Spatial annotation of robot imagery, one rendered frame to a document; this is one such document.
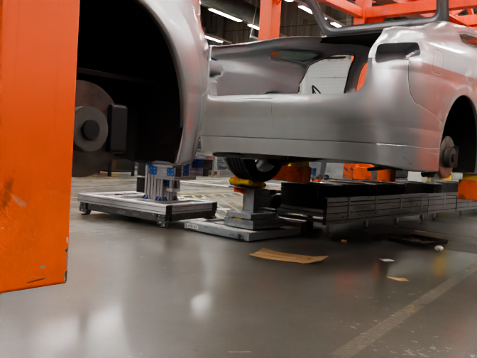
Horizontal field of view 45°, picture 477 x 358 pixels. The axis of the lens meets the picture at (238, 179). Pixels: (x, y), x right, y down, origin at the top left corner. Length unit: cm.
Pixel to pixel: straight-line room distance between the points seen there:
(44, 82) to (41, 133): 10
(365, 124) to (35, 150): 276
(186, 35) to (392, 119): 183
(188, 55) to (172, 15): 16
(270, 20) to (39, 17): 509
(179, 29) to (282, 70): 344
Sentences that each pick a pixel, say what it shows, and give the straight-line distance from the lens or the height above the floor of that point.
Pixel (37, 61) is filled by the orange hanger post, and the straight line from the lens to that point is 116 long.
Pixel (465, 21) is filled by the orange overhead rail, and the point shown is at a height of 329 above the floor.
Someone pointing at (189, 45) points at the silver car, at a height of 119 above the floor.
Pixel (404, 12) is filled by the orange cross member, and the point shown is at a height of 262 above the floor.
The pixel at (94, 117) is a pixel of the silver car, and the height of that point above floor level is 89.
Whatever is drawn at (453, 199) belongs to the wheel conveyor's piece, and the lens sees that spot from 868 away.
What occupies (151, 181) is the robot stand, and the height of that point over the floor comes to 42.
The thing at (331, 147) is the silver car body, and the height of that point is 86.
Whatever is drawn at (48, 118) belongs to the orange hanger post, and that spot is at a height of 85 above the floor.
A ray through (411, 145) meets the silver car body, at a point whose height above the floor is 91.
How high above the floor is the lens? 82
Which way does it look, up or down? 3 degrees down
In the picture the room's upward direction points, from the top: 4 degrees clockwise
